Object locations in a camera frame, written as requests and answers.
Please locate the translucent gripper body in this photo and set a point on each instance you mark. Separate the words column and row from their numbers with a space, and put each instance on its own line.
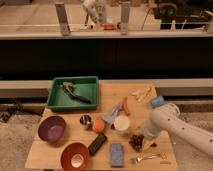
column 147, row 142

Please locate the dark red grape bunch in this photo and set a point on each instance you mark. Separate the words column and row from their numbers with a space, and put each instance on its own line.
column 136, row 141

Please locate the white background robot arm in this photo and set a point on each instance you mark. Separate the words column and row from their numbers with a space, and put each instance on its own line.
column 90, row 6

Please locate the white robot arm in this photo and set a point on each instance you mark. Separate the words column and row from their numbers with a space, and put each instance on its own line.
column 164, row 116

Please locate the red bowl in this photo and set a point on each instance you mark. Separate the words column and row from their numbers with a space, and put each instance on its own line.
column 74, row 157

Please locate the purple bowl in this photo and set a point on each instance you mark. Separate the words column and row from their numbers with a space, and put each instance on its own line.
column 52, row 129

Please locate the silver fork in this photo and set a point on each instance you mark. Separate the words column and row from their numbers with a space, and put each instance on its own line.
column 138, row 159

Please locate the white cup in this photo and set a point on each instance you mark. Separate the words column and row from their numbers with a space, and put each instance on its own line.
column 122, row 124

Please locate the blue sponge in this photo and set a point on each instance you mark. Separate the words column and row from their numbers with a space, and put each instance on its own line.
column 116, row 155

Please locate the orange red carrot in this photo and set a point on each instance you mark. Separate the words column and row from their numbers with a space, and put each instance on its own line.
column 125, row 106

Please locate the grey blue spatula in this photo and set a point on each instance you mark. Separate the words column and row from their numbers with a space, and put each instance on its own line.
column 110, row 117

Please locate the black rectangular block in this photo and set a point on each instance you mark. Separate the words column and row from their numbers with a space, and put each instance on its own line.
column 97, row 144

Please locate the pale wooden utensil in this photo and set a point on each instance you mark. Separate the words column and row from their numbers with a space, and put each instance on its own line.
column 141, row 94

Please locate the orange ball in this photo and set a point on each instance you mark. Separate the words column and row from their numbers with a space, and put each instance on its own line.
column 98, row 125

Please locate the green plastic tray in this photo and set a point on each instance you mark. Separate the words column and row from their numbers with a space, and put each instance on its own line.
column 87, row 86

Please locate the dark metal tool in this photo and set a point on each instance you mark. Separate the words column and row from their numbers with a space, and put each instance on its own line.
column 70, row 90

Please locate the red background object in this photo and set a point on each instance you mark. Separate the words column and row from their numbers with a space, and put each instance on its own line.
column 110, row 26

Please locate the grey metal post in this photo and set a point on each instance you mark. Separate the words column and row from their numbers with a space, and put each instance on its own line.
column 125, row 12
column 62, row 18

